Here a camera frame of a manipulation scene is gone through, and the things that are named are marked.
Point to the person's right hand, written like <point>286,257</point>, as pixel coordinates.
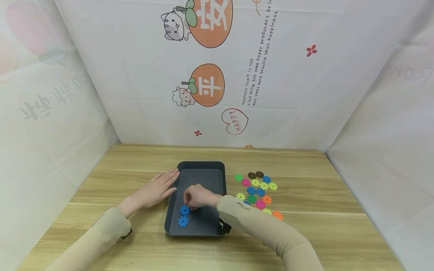
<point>203,196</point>

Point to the person's left hand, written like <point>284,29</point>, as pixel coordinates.
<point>152,192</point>

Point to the person's left little finger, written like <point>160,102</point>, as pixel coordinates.
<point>159,175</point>

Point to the person's right fingers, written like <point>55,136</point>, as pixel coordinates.
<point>190,197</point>

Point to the person's left fingers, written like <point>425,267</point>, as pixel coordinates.
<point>170,180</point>

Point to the blue snowflake disc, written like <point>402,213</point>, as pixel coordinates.
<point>183,221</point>
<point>184,211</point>

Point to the person's left forearm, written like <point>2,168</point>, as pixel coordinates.
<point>98,241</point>

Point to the person's right forearm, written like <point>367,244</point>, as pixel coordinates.
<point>268,231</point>

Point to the dark grey plastic tray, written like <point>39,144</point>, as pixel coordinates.
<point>206,180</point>

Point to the pile of coloured snowflake discs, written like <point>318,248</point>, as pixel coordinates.
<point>259,192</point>

